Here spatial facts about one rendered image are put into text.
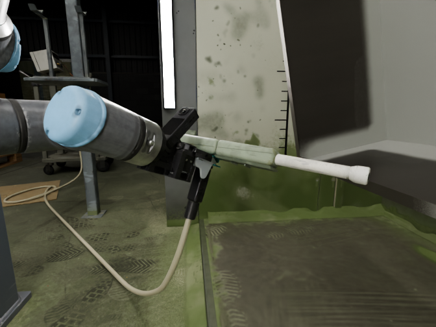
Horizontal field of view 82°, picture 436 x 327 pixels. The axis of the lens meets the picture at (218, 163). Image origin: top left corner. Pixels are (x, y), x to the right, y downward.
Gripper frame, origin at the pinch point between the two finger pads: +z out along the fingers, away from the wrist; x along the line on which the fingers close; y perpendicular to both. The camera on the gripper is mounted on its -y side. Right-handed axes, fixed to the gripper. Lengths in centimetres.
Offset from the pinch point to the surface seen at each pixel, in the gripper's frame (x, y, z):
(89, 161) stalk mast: -107, 13, 28
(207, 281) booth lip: -6.7, 39.6, 28.0
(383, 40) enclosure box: 29, -55, 36
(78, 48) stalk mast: -110, -44, 4
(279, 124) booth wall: -16, -35, 72
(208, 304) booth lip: 0.6, 42.4, 20.0
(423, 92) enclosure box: 42, -37, 36
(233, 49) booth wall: -37, -62, 42
